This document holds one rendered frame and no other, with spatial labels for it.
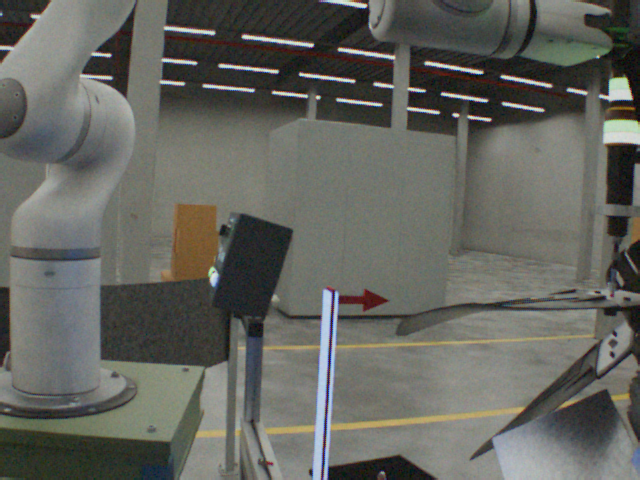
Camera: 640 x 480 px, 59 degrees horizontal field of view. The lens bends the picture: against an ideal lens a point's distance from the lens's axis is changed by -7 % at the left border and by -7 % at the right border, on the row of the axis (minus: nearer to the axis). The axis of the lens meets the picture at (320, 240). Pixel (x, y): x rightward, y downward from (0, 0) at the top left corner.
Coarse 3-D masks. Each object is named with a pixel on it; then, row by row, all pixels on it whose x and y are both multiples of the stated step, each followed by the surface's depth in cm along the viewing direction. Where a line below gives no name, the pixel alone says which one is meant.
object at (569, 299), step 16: (464, 304) 55; (480, 304) 55; (496, 304) 65; (512, 304) 64; (528, 304) 63; (544, 304) 62; (560, 304) 62; (576, 304) 62; (592, 304) 62; (608, 304) 63; (416, 320) 66; (432, 320) 69; (448, 320) 74
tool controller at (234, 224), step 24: (240, 216) 116; (240, 240) 116; (264, 240) 117; (288, 240) 118; (216, 264) 132; (240, 264) 116; (264, 264) 117; (216, 288) 116; (240, 288) 117; (264, 288) 118; (240, 312) 117; (264, 312) 118
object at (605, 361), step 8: (624, 328) 78; (608, 336) 81; (624, 336) 76; (632, 336) 73; (624, 344) 74; (632, 344) 72; (600, 352) 79; (608, 352) 77; (616, 352) 74; (624, 352) 72; (600, 360) 77; (608, 360) 75; (616, 360) 72; (600, 368) 75; (608, 368) 73
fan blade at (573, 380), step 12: (588, 360) 79; (564, 372) 85; (576, 372) 80; (588, 372) 76; (552, 384) 85; (564, 384) 80; (576, 384) 77; (588, 384) 74; (540, 396) 85; (552, 396) 81; (564, 396) 77; (528, 408) 86; (540, 408) 81; (552, 408) 77; (516, 420) 86; (528, 420) 80; (504, 432) 84; (492, 444) 83
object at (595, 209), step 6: (636, 156) 65; (636, 162) 65; (636, 168) 66; (636, 174) 66; (636, 180) 66; (636, 186) 66; (636, 192) 66; (636, 198) 66; (594, 204) 68; (600, 204) 67; (606, 204) 66; (636, 204) 66; (594, 210) 68; (600, 210) 67; (606, 210) 66; (612, 210) 66; (618, 210) 65; (624, 210) 65; (630, 210) 65; (636, 210) 65; (630, 216) 66; (636, 216) 65
